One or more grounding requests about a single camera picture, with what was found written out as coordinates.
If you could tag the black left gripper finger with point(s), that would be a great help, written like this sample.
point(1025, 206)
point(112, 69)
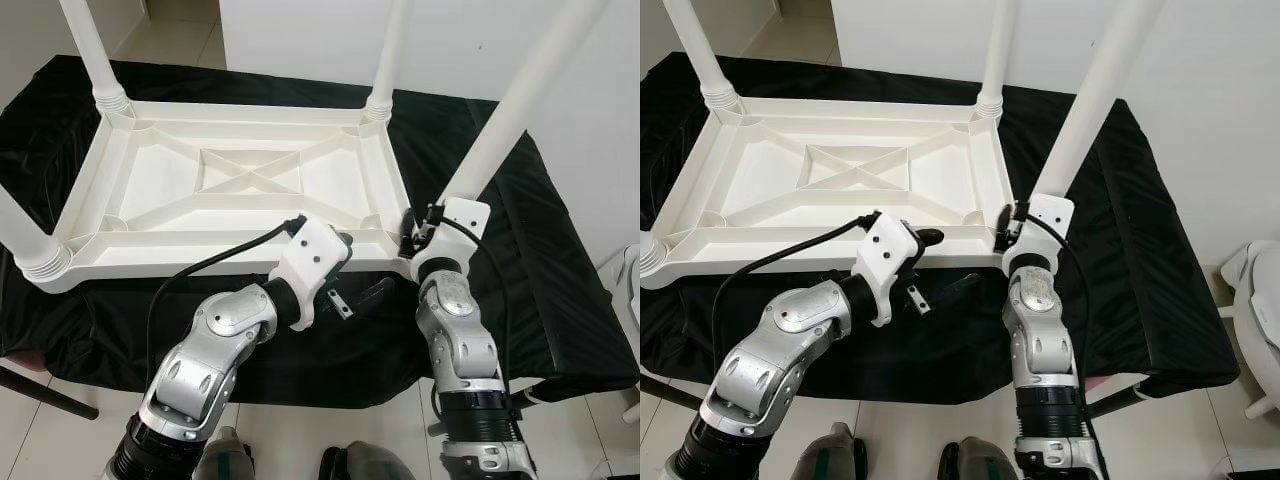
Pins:
point(343, 240)
point(955, 285)
point(372, 290)
point(930, 237)

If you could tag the silver robot left leg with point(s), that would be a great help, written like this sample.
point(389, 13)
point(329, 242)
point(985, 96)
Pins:
point(828, 458)
point(225, 458)

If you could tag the white plastic table leg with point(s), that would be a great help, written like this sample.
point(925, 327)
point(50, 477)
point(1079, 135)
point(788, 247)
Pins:
point(997, 50)
point(650, 262)
point(698, 50)
point(390, 50)
point(530, 90)
point(35, 250)
point(1100, 90)
point(92, 50)

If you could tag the black tablecloth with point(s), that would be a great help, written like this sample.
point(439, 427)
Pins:
point(1150, 300)
point(560, 300)

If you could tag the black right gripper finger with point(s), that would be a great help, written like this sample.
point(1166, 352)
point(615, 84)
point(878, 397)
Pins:
point(406, 222)
point(999, 218)

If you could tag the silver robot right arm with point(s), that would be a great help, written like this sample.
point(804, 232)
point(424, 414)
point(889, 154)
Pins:
point(455, 330)
point(1040, 330)

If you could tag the white plastic table top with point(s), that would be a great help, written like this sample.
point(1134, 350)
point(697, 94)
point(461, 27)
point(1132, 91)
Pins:
point(150, 170)
point(780, 160)

